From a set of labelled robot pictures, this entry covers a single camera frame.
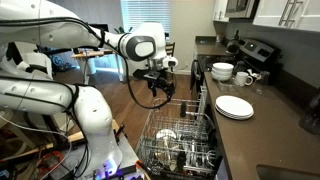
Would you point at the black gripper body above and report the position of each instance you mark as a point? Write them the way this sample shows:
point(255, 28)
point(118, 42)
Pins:
point(155, 76)

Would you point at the white dinner plate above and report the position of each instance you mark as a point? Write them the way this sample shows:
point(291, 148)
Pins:
point(235, 105)
point(235, 117)

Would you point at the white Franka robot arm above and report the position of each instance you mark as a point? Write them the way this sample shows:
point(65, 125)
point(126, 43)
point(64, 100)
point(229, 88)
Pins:
point(93, 116)

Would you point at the dishwasher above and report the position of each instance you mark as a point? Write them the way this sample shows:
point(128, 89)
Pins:
point(204, 100)

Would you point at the black tumbler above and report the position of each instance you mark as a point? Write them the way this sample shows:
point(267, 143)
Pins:
point(183, 109)

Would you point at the wooden chair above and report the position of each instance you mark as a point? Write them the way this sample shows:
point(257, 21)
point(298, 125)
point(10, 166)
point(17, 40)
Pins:
point(170, 50)

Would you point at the small white dish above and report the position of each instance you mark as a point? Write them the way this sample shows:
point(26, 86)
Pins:
point(165, 134)

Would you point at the glass cup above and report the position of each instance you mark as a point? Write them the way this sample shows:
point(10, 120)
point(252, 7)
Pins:
point(228, 87)

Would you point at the white window blinds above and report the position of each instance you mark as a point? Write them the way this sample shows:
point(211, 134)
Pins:
point(145, 15)

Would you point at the black cup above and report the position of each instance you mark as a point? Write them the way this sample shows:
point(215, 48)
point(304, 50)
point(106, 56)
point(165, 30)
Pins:
point(180, 160)

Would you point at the wooden top white table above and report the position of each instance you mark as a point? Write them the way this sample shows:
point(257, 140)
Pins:
point(90, 53)

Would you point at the gray robot mounting table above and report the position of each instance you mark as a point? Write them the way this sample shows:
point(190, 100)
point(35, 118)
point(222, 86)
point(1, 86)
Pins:
point(128, 156)

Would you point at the white coffee mug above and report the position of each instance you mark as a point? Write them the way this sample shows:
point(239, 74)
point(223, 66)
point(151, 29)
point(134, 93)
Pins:
point(240, 79)

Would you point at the black orange clamp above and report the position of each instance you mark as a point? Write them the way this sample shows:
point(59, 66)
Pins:
point(141, 166)

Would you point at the black kettle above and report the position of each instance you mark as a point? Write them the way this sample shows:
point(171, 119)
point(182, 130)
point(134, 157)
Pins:
point(233, 46)

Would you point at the small white ceramic piece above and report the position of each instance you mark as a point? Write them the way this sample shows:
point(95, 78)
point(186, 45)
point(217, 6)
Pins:
point(255, 74)

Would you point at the wooden board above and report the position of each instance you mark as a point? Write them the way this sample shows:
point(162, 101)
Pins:
point(77, 136)

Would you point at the white upper cabinet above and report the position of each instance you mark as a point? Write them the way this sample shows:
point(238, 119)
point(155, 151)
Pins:
point(266, 11)
point(220, 10)

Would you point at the black exercise bike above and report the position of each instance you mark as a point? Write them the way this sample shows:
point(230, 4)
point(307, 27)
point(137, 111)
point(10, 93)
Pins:
point(60, 61)

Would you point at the stainless steel microwave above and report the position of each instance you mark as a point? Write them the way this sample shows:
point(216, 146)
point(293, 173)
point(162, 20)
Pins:
point(238, 7)

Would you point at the white black equipment stand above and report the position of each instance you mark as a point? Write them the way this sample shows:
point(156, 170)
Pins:
point(36, 61)

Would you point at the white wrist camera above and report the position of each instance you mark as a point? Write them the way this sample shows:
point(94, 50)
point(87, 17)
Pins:
point(170, 62)

